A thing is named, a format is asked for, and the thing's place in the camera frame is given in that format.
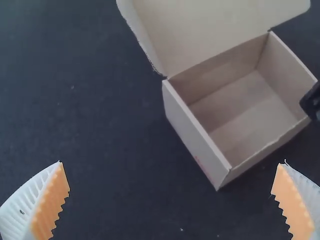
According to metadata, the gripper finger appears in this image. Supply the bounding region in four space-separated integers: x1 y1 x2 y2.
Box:
270 159 320 240
0 160 71 240

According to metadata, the black square fan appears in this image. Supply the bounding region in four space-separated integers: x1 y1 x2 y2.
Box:
299 80 320 124

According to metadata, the cardboard box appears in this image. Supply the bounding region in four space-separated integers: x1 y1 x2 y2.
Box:
115 0 319 192

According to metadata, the black mat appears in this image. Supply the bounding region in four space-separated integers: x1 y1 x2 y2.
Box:
0 0 320 240

